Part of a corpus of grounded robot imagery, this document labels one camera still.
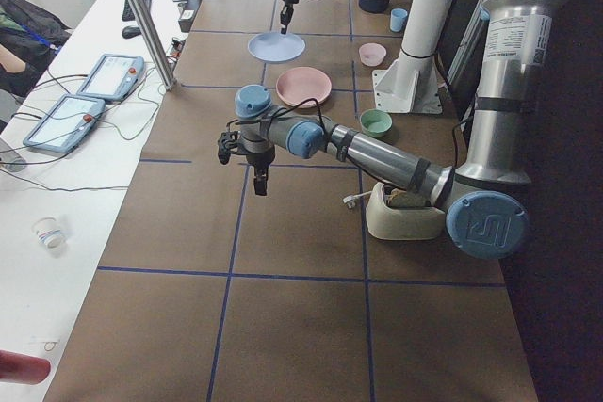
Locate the blue plate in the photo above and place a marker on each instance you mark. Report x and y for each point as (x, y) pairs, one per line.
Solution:
(275, 47)

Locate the pink plate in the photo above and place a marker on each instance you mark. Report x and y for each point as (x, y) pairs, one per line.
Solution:
(302, 83)

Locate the pink bowl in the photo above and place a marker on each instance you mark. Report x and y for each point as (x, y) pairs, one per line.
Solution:
(372, 54)

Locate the white toaster plug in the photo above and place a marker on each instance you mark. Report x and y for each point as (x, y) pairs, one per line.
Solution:
(351, 201)

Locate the light blue cup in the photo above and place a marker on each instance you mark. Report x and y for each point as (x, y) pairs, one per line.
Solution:
(398, 18)

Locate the green bowl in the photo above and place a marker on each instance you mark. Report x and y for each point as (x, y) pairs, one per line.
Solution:
(375, 123)

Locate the cream toaster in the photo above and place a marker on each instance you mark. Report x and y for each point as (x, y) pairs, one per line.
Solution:
(405, 219)

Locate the black computer mouse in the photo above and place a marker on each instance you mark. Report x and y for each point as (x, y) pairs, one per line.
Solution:
(130, 32)

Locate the far teach pendant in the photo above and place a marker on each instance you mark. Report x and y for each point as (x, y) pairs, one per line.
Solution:
(113, 78)

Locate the teach pendant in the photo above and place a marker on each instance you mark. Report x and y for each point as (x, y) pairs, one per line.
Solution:
(66, 124)
(113, 78)

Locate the near teach pendant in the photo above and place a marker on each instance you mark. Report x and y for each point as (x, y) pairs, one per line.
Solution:
(66, 124)

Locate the paper cup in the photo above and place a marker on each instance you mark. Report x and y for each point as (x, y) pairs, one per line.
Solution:
(49, 232)

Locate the person at desk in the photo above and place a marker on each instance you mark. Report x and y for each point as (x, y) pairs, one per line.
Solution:
(31, 37)

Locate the red cylinder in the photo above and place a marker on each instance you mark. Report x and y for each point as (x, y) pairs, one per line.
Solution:
(23, 369)

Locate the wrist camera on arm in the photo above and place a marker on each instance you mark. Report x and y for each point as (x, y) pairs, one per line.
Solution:
(227, 146)

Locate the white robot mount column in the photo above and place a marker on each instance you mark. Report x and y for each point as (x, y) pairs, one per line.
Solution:
(409, 85)

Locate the aluminium frame post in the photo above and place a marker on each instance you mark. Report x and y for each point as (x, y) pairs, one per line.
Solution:
(152, 42)

